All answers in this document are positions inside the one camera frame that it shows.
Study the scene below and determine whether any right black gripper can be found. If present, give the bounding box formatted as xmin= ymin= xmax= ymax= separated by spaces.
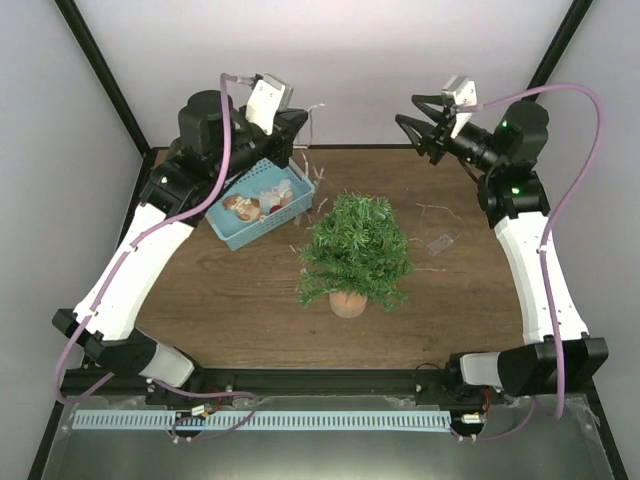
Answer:
xmin=395 ymin=96 xmax=503 ymax=174

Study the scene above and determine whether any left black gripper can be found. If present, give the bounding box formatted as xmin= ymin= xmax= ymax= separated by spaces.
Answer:
xmin=212 ymin=104 xmax=307 ymax=181

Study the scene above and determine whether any clear led light string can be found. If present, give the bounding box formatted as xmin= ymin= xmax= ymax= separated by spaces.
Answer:
xmin=287 ymin=102 xmax=466 ymax=281

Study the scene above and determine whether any small green christmas tree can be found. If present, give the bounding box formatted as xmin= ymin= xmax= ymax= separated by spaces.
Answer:
xmin=297 ymin=192 xmax=415 ymax=312

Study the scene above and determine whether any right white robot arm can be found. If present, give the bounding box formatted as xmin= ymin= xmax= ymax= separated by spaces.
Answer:
xmin=395 ymin=94 xmax=608 ymax=403

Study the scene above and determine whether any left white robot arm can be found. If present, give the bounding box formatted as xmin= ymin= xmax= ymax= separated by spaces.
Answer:
xmin=52 ymin=87 xmax=309 ymax=404

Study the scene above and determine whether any blue plastic basket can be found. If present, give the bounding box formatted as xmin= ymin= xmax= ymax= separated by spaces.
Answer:
xmin=205 ymin=159 xmax=315 ymax=251

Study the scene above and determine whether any gingerbread figure ornament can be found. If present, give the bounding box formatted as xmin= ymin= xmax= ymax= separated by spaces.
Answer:
xmin=223 ymin=194 xmax=265 ymax=223

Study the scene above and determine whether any clear battery box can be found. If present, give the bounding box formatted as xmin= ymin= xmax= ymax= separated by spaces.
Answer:
xmin=426 ymin=233 xmax=455 ymax=256

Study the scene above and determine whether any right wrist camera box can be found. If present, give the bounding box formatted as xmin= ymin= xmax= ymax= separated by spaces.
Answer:
xmin=441 ymin=75 xmax=478 ymax=139

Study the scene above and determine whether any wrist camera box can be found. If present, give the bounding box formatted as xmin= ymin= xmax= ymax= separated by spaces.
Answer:
xmin=441 ymin=75 xmax=478 ymax=139
xmin=245 ymin=74 xmax=293 ymax=135

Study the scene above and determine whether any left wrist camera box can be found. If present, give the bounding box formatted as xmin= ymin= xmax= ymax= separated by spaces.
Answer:
xmin=245 ymin=74 xmax=293 ymax=135

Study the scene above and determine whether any black frame post right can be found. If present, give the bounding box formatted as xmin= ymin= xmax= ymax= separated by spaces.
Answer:
xmin=528 ymin=0 xmax=594 ymax=89

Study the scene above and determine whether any black frame post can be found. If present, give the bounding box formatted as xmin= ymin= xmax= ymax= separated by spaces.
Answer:
xmin=528 ymin=0 xmax=594 ymax=89
xmin=54 ymin=0 xmax=151 ymax=156

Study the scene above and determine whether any black frame post left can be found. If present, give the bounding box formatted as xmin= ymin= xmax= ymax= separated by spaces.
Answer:
xmin=54 ymin=0 xmax=151 ymax=156

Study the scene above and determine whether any black aluminium front rail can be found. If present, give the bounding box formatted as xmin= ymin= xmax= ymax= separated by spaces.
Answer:
xmin=64 ymin=367 xmax=591 ymax=401

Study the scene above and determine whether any light blue cable duct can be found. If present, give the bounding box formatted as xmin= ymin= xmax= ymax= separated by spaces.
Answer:
xmin=72 ymin=410 xmax=451 ymax=432

